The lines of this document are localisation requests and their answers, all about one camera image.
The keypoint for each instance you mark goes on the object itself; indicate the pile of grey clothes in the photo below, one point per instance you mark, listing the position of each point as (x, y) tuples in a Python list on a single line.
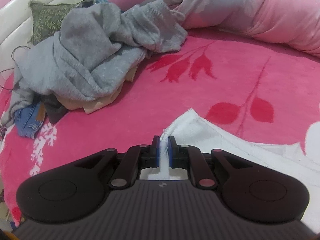
[(87, 55)]

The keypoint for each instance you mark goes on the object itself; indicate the pink floral bed blanket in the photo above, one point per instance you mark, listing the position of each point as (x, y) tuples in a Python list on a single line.
[(175, 100)]

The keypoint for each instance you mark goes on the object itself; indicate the dark plaid garment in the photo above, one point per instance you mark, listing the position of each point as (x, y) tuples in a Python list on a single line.
[(87, 3)]

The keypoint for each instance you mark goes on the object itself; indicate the pink floral quilt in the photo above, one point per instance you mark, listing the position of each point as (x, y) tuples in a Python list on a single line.
[(275, 17)]

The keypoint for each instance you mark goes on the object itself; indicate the beige garment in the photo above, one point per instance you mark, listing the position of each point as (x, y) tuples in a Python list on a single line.
[(95, 105)]

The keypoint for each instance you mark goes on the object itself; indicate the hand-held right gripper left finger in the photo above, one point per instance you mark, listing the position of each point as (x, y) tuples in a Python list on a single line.
[(157, 152)]

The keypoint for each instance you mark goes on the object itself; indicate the pink white headboard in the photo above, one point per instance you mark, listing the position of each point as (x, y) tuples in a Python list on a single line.
[(15, 17)]

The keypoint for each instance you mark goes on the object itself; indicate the green patterned pillow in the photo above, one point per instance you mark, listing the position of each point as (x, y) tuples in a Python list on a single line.
[(47, 22)]

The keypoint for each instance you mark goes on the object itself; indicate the white sweatshirt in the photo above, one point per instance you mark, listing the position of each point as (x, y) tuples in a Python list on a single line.
[(225, 145)]

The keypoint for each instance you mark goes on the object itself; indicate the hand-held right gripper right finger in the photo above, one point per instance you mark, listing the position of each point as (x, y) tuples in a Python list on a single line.
[(172, 152)]

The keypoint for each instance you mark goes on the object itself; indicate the blue jeans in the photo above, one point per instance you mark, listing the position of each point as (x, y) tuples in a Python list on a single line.
[(27, 122)]

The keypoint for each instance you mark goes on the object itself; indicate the dark grey garment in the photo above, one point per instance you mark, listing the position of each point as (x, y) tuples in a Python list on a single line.
[(56, 112)]

